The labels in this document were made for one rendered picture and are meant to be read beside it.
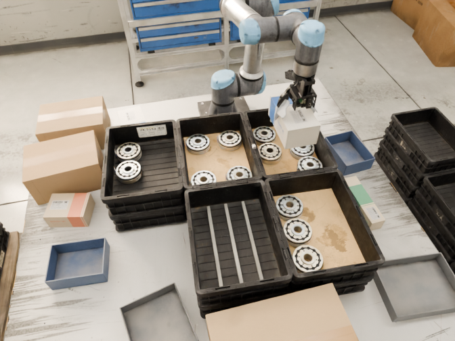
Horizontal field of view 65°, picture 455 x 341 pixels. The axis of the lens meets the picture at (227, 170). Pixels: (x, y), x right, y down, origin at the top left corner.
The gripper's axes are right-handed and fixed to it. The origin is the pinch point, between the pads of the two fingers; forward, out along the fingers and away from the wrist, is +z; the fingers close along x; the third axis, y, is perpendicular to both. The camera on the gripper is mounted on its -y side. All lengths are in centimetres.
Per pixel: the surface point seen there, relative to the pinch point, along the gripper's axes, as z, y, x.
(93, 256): 41, 17, -82
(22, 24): 85, -281, -167
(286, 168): 28.0, 1.3, 0.6
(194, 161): 28.1, -11.6, -36.6
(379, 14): 113, -270, 222
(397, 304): 40, 61, 22
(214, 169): 28.0, -5.0, -29.0
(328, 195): 27.8, 18.9, 11.6
